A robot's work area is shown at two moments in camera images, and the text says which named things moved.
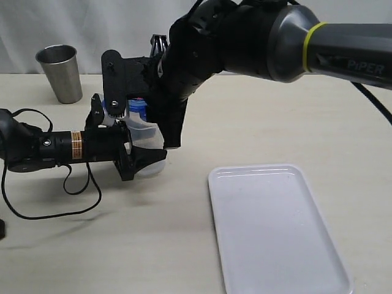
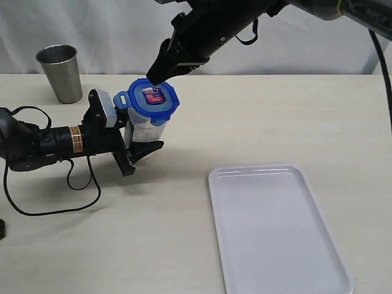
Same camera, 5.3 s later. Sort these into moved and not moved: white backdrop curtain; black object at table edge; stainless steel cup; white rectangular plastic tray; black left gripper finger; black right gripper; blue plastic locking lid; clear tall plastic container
Moved: black right gripper; clear tall plastic container; black left gripper finger; blue plastic locking lid
Not moved: black object at table edge; stainless steel cup; white backdrop curtain; white rectangular plastic tray
